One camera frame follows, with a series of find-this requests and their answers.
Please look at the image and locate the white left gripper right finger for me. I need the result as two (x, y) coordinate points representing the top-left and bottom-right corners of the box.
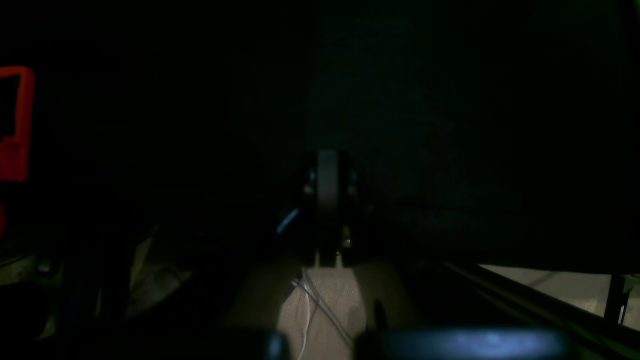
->
(327, 150), (450, 346)

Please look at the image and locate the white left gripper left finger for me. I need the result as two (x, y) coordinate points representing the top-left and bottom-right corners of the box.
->
(204, 150), (330, 360)

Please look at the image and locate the red black clamp right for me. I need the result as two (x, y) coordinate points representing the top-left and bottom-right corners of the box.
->
(0, 65), (36, 236)

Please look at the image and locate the white cable on floor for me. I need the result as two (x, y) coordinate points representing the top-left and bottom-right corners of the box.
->
(290, 267), (356, 360)

